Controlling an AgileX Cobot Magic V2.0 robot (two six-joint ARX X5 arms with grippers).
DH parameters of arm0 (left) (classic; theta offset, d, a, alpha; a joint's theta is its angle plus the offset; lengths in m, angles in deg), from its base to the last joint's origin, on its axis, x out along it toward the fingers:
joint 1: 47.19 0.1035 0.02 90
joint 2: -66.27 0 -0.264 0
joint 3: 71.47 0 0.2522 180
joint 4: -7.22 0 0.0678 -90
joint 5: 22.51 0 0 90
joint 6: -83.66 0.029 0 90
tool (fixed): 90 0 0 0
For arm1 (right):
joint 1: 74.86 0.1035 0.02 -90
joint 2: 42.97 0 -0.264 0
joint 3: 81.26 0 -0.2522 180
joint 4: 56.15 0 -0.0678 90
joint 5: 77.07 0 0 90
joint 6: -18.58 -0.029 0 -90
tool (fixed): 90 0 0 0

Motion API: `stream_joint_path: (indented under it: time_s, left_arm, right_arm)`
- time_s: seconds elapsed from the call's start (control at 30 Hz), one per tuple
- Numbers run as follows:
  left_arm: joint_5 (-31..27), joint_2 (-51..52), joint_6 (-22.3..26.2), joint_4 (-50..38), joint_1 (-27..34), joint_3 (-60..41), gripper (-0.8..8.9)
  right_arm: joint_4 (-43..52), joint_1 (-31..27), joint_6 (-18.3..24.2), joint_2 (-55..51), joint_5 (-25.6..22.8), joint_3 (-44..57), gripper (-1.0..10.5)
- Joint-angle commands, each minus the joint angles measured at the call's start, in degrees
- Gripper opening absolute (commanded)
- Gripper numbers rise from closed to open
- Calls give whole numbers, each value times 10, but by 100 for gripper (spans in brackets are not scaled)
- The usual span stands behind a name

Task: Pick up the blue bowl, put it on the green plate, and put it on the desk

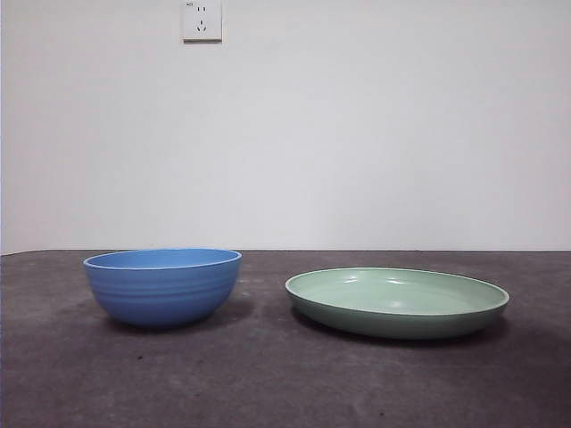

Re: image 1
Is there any white wall socket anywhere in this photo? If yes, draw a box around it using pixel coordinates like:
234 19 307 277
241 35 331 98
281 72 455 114
181 0 223 45

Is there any pale green plate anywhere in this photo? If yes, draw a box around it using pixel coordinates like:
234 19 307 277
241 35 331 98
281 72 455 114
285 266 510 341

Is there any blue ribbed bowl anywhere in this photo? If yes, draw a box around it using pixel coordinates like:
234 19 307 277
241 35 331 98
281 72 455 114
83 248 243 330

